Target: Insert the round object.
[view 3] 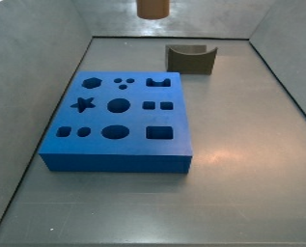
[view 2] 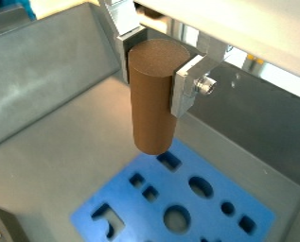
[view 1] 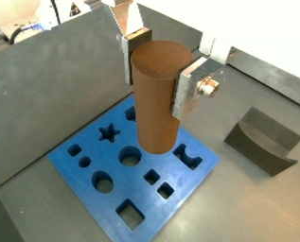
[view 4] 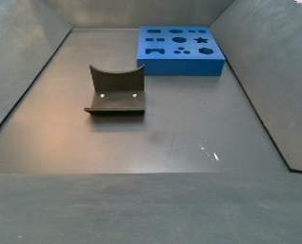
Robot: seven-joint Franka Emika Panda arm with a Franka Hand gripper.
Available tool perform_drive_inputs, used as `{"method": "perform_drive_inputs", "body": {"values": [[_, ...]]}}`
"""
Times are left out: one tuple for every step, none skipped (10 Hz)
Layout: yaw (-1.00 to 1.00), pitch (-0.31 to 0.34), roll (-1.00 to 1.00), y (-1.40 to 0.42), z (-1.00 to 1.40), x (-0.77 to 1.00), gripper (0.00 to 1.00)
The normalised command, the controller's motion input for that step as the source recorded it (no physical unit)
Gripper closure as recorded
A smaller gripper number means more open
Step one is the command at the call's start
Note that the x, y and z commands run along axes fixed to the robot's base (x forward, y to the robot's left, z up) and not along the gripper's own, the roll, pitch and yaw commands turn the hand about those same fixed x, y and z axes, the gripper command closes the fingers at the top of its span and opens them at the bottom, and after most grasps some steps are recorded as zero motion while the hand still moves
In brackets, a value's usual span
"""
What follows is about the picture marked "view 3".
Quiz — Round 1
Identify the blue foam shape-sorter block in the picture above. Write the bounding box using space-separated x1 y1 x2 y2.
38 71 192 174

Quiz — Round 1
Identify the dark grey curved foam cradle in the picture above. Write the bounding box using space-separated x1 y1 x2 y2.
165 44 217 75

